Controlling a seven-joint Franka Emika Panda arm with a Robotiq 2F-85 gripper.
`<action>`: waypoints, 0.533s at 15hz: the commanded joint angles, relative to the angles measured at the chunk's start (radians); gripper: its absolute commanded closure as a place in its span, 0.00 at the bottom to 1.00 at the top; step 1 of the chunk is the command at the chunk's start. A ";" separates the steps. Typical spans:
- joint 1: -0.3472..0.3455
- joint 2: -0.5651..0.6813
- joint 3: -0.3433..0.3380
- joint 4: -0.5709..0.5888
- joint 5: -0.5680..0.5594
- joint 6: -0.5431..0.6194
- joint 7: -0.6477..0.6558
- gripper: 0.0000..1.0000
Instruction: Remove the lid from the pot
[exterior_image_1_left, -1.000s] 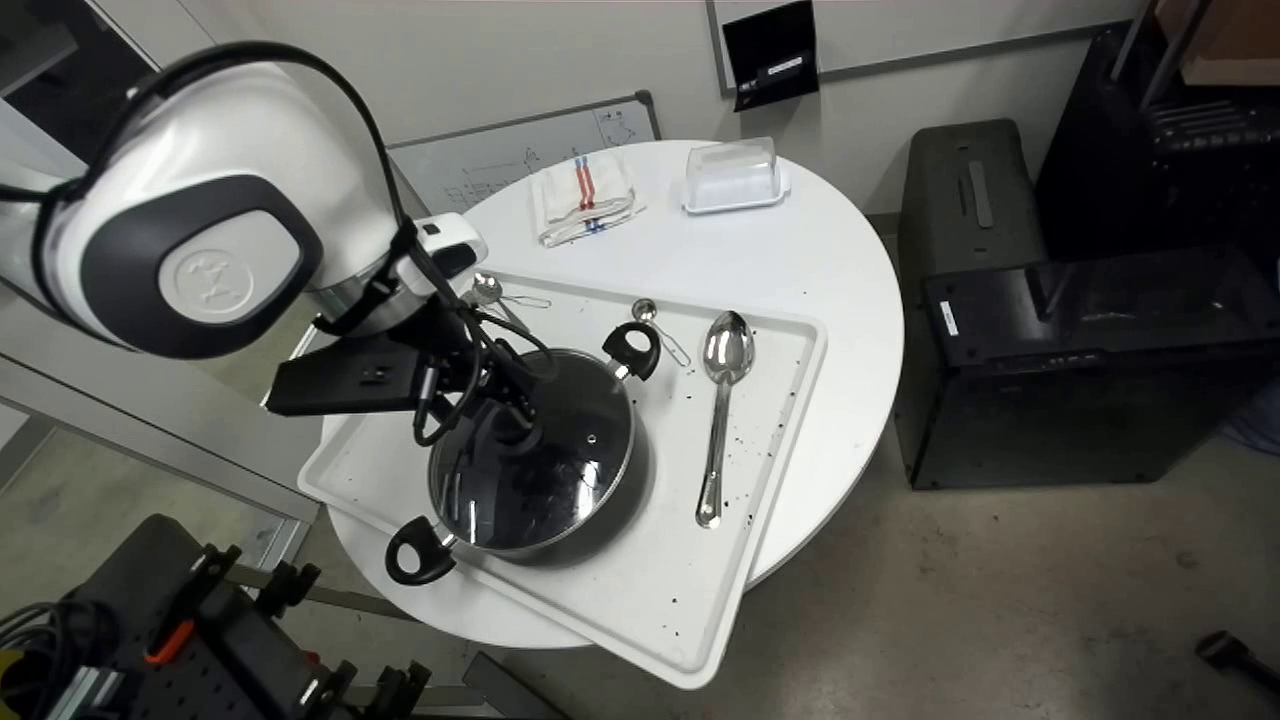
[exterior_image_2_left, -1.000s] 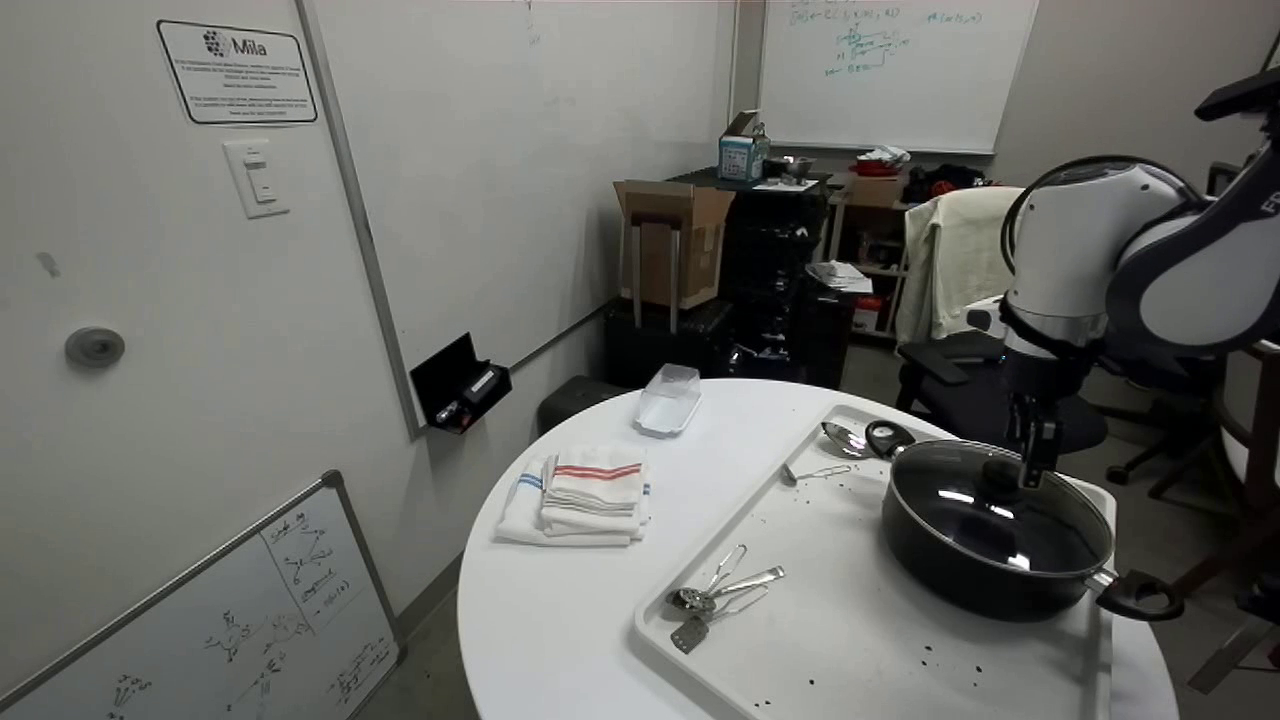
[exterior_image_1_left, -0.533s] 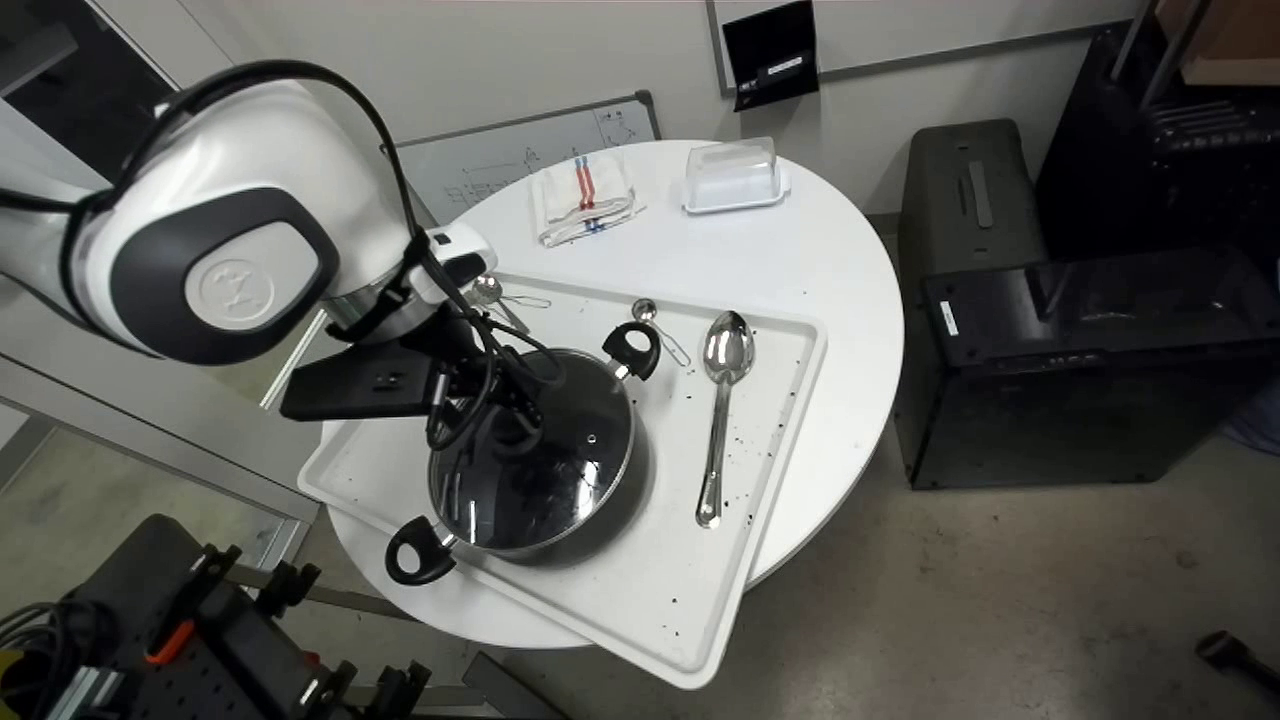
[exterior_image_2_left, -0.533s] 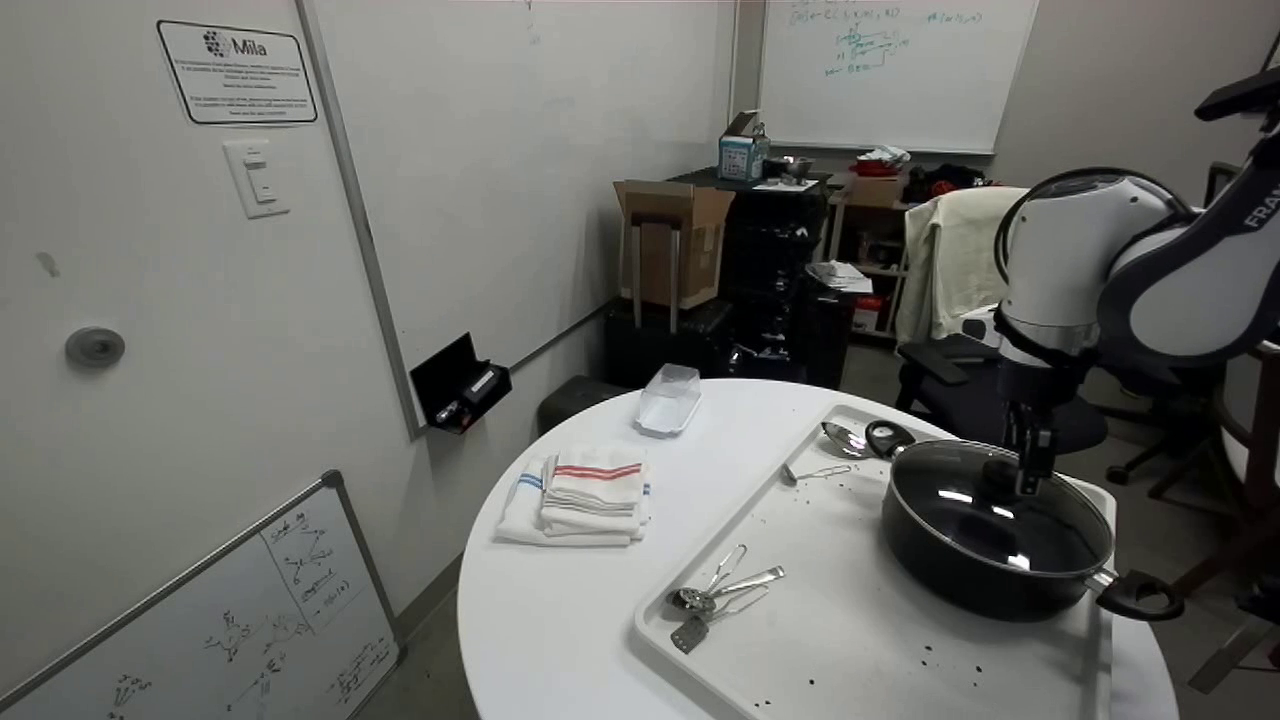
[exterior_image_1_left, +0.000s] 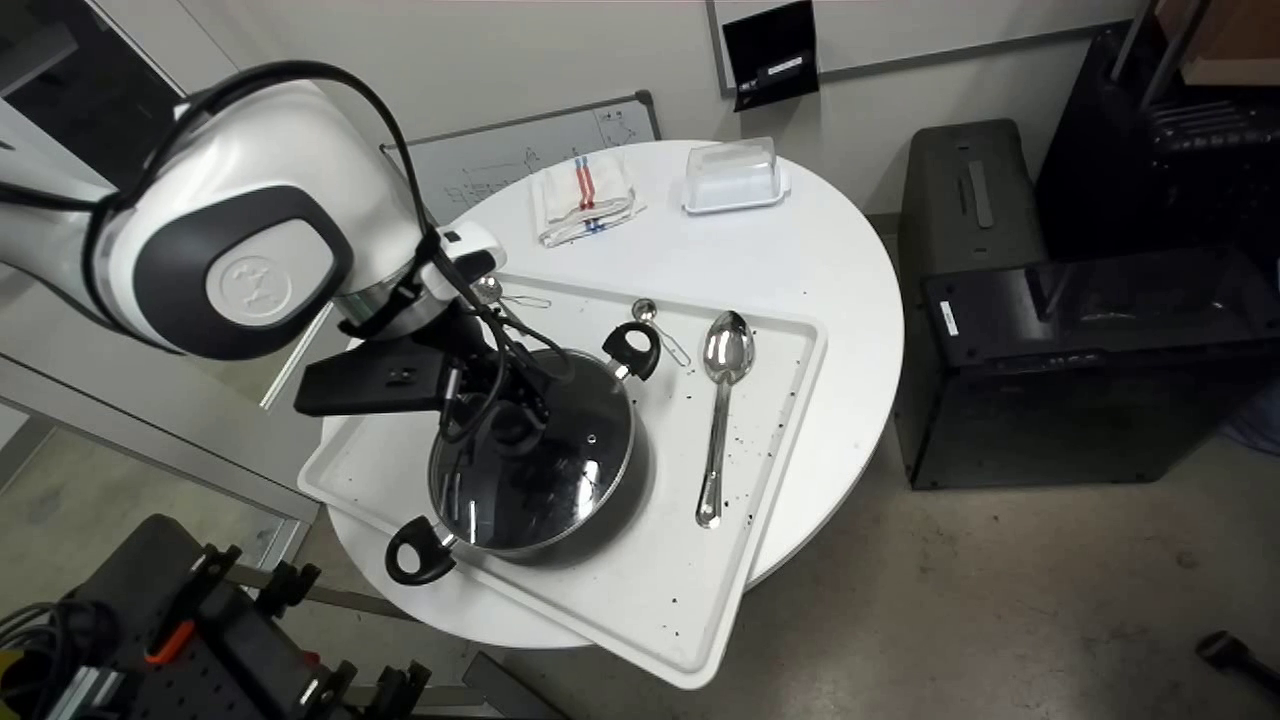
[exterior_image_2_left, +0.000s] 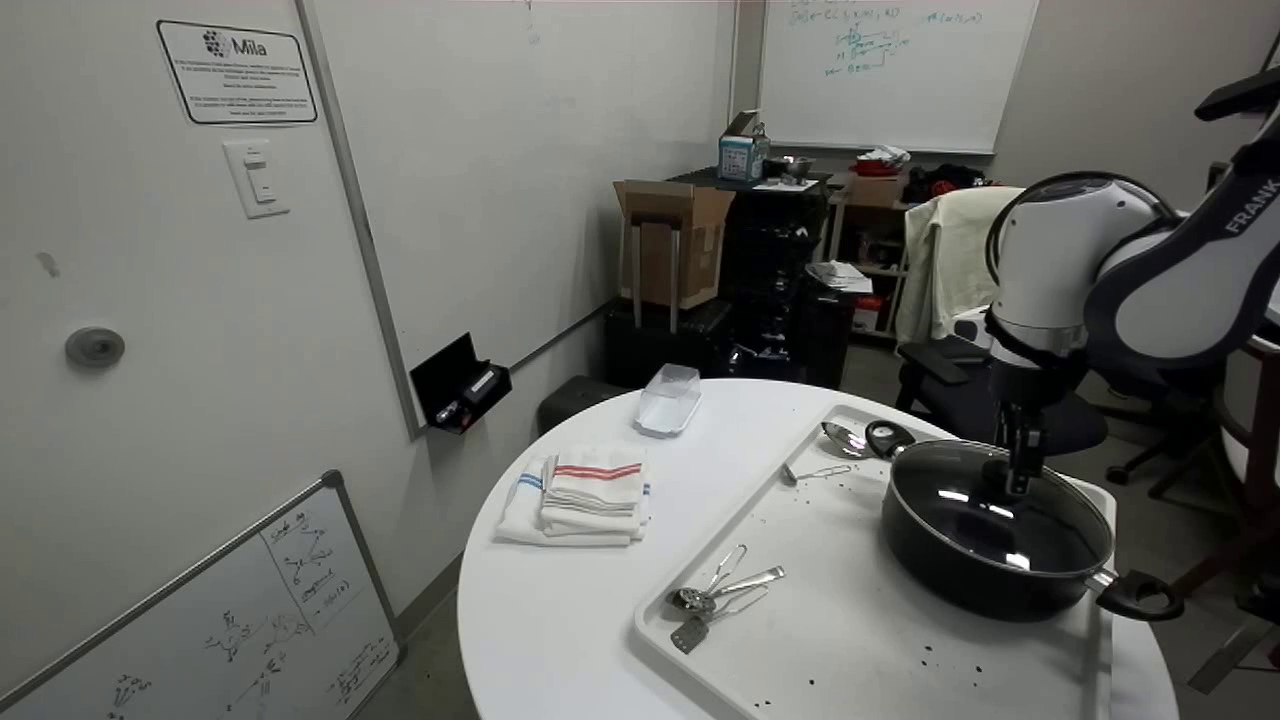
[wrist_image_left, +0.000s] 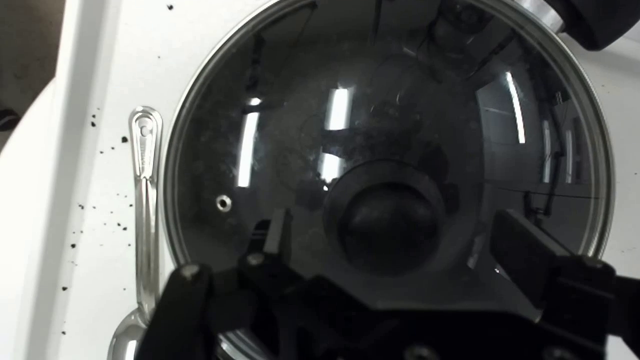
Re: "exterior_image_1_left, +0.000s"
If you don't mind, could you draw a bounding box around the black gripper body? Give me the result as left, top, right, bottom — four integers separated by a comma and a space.
442, 298, 563, 403

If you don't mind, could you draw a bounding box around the glass lid with black knob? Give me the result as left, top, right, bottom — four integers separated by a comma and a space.
428, 350, 640, 557

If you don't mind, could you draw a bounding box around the large metal spoon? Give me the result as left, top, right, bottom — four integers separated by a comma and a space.
691, 308, 758, 531

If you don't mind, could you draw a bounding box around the small leaning whiteboard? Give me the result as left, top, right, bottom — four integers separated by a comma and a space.
381, 88, 664, 228

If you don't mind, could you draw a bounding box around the white plastic tray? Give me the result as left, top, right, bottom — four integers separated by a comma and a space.
292, 267, 833, 695

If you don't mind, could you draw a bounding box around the clear plastic lidded container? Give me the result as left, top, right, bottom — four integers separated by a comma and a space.
675, 134, 797, 220

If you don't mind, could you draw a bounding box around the black marker holder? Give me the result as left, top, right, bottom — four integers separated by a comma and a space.
716, 0, 824, 117

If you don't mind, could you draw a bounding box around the black equipment cart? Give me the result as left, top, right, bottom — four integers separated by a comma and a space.
0, 512, 437, 720

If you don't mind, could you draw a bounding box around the small black case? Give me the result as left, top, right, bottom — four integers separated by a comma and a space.
899, 117, 1056, 294

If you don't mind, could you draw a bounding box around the brown cardboard box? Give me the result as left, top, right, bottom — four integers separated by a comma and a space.
1157, 0, 1280, 92

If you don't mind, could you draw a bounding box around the black two-handled cooking pot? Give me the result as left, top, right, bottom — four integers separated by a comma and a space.
381, 316, 668, 594

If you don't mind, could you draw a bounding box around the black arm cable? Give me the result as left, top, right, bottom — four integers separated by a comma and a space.
122, 56, 442, 254

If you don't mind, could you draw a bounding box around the orange clamp handle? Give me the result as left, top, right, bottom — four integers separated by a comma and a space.
138, 616, 201, 674

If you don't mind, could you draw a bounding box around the large wall whiteboard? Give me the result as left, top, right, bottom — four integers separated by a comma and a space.
702, 0, 1150, 88

